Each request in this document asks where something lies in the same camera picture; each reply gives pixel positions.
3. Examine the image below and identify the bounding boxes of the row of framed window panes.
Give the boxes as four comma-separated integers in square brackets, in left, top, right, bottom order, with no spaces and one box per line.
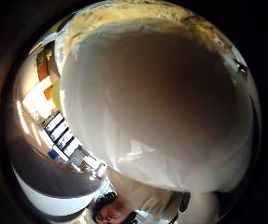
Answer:
[42,111,109,179]

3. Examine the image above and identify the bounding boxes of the orange wall panel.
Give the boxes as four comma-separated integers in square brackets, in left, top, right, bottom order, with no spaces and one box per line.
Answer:
[35,50,55,101]

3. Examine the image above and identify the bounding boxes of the black strap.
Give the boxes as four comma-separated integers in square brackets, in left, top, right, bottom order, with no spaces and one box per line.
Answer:
[167,191,192,224]

